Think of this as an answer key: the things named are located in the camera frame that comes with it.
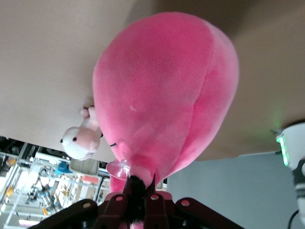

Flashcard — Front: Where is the grey plastic bin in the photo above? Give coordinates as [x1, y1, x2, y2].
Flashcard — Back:
[69, 157, 100, 177]

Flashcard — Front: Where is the small pink white plush toy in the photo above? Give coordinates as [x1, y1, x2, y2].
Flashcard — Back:
[60, 106, 103, 161]

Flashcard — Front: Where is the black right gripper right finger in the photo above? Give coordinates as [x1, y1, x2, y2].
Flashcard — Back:
[143, 173, 170, 229]

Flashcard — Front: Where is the round pink plush toy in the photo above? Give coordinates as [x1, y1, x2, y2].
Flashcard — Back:
[92, 11, 240, 229]

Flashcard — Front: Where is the blue plastic object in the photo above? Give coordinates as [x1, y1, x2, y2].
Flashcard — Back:
[55, 161, 73, 175]

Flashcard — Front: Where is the aluminium frame rack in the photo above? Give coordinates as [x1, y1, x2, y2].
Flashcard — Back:
[0, 135, 115, 229]

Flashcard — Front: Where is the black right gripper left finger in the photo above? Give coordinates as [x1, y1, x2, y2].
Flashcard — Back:
[95, 176, 134, 229]

